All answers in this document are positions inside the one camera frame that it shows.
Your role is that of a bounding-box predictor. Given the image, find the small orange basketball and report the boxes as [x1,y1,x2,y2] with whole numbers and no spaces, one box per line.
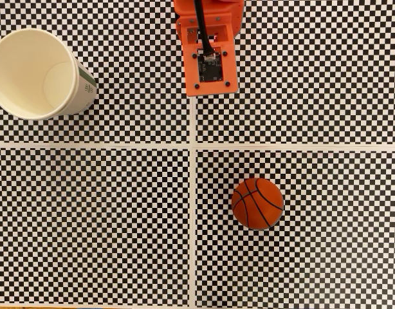
[231,177,285,230]

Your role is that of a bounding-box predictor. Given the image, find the white paper cup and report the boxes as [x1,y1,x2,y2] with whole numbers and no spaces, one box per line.
[0,28,98,121]

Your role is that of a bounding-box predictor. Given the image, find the checkerboard paper sheet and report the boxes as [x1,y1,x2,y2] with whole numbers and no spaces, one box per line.
[0,145,194,308]
[0,0,193,145]
[193,147,395,309]
[192,0,395,147]

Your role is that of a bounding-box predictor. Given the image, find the orange camera mount with board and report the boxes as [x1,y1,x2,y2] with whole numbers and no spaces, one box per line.
[176,14,239,97]

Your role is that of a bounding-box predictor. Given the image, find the black camera cable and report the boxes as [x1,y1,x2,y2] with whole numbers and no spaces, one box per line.
[193,0,216,61]

